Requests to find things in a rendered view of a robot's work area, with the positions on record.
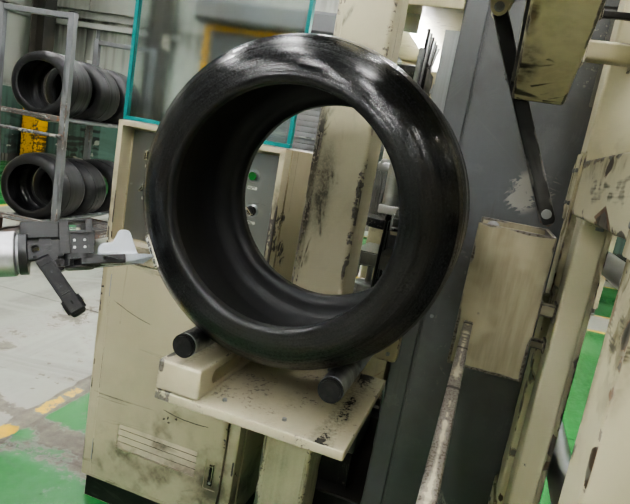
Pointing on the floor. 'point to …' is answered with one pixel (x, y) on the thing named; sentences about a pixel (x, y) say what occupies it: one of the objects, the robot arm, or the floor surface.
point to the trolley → (77, 200)
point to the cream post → (333, 222)
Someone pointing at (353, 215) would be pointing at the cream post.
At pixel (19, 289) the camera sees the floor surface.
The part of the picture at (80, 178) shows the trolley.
